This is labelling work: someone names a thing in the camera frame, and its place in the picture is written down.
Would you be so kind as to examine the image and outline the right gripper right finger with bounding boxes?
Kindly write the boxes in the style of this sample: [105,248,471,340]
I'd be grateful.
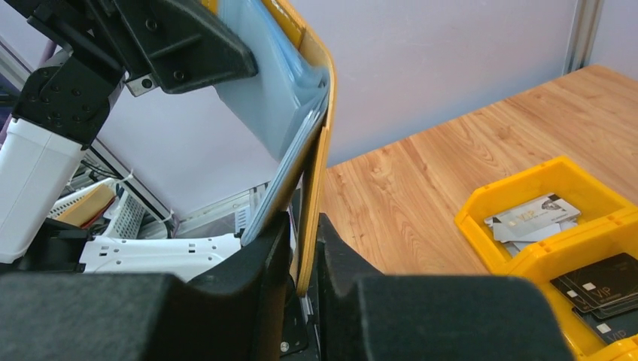
[316,214,573,360]

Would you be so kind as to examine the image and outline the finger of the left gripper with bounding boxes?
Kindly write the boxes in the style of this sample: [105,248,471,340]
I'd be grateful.
[114,1,258,95]

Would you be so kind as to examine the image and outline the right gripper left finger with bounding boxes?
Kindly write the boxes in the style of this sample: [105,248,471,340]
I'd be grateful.
[1,213,290,360]

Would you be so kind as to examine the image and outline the yellow leather card holder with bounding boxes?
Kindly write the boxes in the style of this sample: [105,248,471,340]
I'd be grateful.
[205,1,336,295]

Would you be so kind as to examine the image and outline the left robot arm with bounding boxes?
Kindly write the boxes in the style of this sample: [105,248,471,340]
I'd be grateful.
[1,1,258,272]

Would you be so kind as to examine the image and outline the silver cards in bin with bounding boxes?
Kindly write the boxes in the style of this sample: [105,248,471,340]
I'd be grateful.
[484,193,582,256]

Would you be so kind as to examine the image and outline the black cards in bin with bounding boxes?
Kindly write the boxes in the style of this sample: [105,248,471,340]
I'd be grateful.
[550,253,637,344]

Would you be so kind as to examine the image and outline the yellow bin left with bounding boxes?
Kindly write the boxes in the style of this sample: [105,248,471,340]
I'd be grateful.
[454,156,637,274]

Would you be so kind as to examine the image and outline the yellow bin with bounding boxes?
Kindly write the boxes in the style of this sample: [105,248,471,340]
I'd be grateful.
[498,210,637,360]
[454,156,637,274]

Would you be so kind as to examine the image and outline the yellow bin middle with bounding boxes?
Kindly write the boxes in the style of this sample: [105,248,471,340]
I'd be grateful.
[498,210,637,360]

